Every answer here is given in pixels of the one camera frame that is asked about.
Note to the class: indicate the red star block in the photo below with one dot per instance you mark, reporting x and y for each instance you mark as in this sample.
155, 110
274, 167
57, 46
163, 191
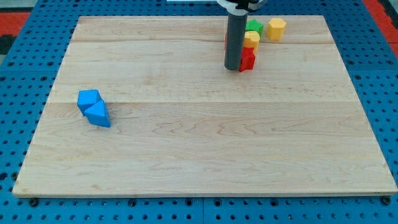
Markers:
248, 59

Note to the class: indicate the yellow star block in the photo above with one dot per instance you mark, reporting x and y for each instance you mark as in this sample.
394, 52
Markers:
251, 40

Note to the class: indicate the green star block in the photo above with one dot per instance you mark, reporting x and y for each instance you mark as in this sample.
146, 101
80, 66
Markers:
255, 25

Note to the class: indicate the blue cube block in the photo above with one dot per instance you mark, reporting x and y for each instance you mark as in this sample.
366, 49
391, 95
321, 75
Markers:
87, 98

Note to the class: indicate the wooden board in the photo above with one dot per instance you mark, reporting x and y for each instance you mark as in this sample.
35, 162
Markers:
184, 126

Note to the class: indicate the red block behind rod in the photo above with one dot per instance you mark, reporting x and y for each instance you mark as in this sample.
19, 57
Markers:
225, 40

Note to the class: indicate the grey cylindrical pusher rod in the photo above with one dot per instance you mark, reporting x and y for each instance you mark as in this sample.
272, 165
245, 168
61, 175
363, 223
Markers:
236, 29

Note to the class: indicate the blue triangular block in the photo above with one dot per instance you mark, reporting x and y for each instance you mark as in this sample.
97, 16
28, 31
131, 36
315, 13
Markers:
98, 115

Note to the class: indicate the yellow hexagon block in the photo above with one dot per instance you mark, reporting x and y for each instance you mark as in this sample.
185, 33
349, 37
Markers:
275, 29

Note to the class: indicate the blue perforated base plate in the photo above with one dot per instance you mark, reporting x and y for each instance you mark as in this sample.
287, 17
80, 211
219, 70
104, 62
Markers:
30, 67

